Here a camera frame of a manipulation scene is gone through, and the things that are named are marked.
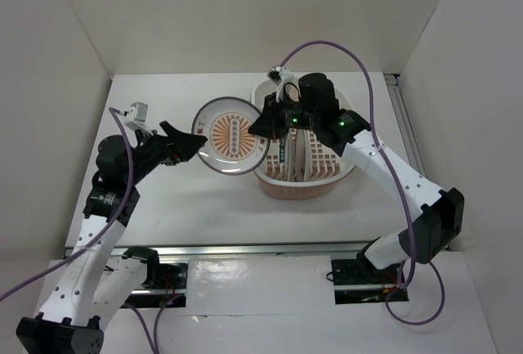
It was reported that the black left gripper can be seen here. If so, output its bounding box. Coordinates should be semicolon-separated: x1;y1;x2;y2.
124;120;206;186

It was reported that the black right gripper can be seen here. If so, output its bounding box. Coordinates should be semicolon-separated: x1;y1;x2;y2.
249;90;320;138

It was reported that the plate with dark blue rim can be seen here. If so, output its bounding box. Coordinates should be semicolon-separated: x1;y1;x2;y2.
278;137;288;181

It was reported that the plate with red characters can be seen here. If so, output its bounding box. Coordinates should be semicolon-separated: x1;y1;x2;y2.
288;129;306;182

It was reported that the plate with orange sunburst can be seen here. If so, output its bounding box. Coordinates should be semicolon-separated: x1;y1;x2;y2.
192;96;270;176

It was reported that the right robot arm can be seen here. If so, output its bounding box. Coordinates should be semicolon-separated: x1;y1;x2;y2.
248;67;465;282

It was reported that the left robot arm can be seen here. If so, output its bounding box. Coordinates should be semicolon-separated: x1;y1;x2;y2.
16;121;207;353

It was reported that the white and pink dish rack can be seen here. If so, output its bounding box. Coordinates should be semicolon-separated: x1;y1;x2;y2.
253;78;354;200

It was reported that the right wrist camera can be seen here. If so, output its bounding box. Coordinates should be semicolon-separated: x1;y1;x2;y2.
267;65;294;102

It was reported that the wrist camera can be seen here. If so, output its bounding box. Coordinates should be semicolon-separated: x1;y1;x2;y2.
123;101;148;132
267;65;294;102

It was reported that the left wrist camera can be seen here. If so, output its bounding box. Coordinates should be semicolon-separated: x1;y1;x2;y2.
123;101;148;132

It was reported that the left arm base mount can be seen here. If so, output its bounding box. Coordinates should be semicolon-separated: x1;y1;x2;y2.
126;262;188;309

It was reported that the aluminium side rail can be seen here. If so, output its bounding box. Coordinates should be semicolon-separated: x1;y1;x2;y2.
384;74;426;176

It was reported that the aluminium front rail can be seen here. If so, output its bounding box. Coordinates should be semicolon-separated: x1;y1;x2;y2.
63;239;381;259

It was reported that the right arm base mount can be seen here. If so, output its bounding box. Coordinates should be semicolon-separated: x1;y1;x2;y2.
325;259;409;305

